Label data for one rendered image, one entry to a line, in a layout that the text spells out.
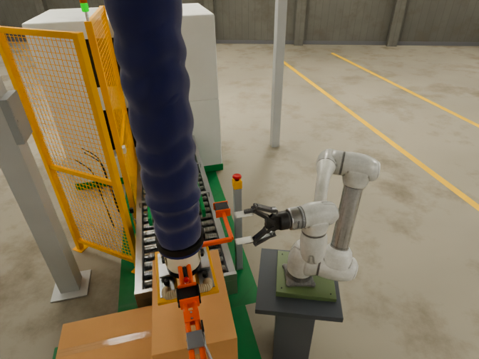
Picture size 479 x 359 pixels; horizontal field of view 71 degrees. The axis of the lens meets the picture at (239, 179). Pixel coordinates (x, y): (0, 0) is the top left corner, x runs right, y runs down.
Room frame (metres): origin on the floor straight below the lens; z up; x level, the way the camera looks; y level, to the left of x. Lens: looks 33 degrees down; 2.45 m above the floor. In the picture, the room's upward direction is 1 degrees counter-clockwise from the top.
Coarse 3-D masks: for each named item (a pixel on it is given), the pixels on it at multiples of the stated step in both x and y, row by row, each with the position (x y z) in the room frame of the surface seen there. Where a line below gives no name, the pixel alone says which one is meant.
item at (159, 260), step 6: (156, 252) 1.30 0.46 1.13; (156, 258) 1.26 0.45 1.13; (162, 258) 1.25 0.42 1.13; (156, 264) 1.22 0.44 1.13; (156, 270) 1.18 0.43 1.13; (156, 276) 1.14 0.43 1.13; (168, 276) 1.13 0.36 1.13; (156, 282) 1.10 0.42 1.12; (162, 282) 1.10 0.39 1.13; (168, 282) 1.08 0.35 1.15; (174, 282) 1.10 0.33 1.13; (162, 288) 1.06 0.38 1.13; (174, 288) 1.06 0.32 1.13; (162, 300) 1.00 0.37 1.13; (168, 300) 1.00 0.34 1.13; (174, 300) 1.00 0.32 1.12
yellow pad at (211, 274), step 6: (204, 252) 1.29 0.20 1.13; (210, 258) 1.25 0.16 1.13; (210, 264) 1.21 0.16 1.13; (204, 270) 1.17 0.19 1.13; (210, 270) 1.17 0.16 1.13; (198, 276) 1.13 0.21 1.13; (204, 276) 1.12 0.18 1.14; (210, 276) 1.13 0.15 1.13; (198, 282) 1.10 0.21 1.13; (216, 282) 1.09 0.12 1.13; (216, 288) 1.06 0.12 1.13; (204, 294) 1.03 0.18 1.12
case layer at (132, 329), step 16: (96, 320) 1.30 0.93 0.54; (112, 320) 1.29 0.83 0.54; (128, 320) 1.29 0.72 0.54; (144, 320) 1.29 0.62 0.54; (64, 336) 1.19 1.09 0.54; (80, 336) 1.19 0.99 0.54; (96, 336) 1.18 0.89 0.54; (112, 336) 1.18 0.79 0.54; (128, 336) 1.18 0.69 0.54; (144, 336) 1.18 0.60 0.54; (64, 352) 1.09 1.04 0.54; (80, 352) 1.09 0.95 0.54; (96, 352) 1.09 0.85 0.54; (112, 352) 1.08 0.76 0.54; (128, 352) 1.08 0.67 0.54; (144, 352) 1.08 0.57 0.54
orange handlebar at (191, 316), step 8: (224, 216) 1.45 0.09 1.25; (216, 240) 1.26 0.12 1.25; (224, 240) 1.26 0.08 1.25; (192, 280) 1.01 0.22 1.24; (184, 304) 0.88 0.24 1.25; (192, 304) 0.88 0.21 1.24; (184, 312) 0.84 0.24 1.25; (192, 312) 0.84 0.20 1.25; (184, 320) 0.81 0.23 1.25; (192, 320) 0.81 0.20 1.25; (200, 328) 0.77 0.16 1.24; (192, 352) 0.68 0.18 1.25; (200, 352) 0.68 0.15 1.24
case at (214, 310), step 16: (224, 288) 1.20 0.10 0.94; (176, 304) 1.11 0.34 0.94; (208, 304) 1.10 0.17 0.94; (224, 304) 1.10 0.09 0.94; (160, 320) 1.02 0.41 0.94; (176, 320) 1.02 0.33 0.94; (208, 320) 1.01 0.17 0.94; (224, 320) 1.01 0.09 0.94; (160, 336) 0.93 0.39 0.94; (176, 336) 0.93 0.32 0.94; (208, 336) 0.92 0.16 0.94; (224, 336) 0.92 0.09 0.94; (160, 352) 0.85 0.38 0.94; (176, 352) 0.86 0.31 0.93; (224, 352) 0.90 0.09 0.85
